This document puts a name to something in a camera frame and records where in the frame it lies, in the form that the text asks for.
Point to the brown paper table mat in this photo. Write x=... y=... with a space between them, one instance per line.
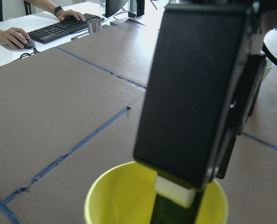
x=70 y=113

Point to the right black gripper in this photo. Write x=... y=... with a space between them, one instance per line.
x=246 y=59

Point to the black computer keyboard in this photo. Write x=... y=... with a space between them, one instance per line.
x=62 y=28

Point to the steel tumbler cup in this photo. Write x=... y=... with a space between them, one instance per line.
x=94 y=26

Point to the black computer mouse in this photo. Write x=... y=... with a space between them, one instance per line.
x=29 y=45

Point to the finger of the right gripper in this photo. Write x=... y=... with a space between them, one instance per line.
x=199 y=57
x=177 y=201

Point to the green plastic cup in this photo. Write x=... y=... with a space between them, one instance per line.
x=268 y=67

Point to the black computer monitor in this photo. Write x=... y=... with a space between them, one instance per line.
x=113 y=6

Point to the person's hand on mouse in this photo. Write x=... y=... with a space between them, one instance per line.
x=14 y=38

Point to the yellow plastic cup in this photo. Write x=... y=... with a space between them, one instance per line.
x=125 y=195

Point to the person's hand on keyboard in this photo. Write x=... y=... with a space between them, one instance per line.
x=62 y=15

